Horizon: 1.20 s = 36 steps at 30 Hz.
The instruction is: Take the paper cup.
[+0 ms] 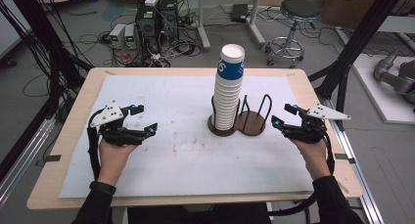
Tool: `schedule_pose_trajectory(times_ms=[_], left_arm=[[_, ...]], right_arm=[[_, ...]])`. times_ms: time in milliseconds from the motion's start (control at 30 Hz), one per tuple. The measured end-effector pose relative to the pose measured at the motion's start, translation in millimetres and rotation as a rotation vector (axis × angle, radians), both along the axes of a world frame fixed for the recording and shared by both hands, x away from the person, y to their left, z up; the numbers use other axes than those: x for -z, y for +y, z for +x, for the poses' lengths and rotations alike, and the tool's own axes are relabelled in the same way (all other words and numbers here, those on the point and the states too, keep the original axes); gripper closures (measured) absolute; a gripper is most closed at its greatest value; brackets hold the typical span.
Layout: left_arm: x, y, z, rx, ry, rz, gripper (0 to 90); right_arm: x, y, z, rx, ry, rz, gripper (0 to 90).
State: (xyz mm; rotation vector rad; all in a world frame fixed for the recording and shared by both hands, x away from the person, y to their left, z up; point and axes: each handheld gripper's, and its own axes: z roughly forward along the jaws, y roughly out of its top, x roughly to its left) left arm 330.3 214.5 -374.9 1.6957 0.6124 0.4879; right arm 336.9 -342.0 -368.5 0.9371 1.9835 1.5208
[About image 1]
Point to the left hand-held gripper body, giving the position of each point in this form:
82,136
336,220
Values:
112,132

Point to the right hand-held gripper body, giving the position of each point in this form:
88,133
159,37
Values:
310,127

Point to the stack of paper cups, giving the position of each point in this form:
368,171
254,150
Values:
228,97

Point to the person's left hand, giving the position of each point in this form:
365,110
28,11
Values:
112,162

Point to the person's right hand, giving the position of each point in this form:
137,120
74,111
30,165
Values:
314,158

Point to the white foam mat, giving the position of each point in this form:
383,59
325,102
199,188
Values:
163,165

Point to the black tape strip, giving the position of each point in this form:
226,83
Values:
344,157
52,158

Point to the black wristband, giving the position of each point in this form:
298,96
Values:
102,187

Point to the white platform board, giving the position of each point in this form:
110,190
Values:
368,87

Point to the grey bench power supply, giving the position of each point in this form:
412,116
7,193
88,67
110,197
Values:
116,35
130,35

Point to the black computer tower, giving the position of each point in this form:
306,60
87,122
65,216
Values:
148,25

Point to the white desk leg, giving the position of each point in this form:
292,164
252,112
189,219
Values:
256,22
202,22

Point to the person's dark clothing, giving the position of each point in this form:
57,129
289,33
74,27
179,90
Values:
195,215

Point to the black round stool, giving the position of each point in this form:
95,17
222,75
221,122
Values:
300,8

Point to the black flat box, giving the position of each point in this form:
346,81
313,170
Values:
239,12

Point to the cardboard box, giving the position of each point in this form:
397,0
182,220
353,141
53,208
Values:
345,5

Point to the aluminium rail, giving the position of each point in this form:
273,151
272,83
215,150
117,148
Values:
23,165
355,165

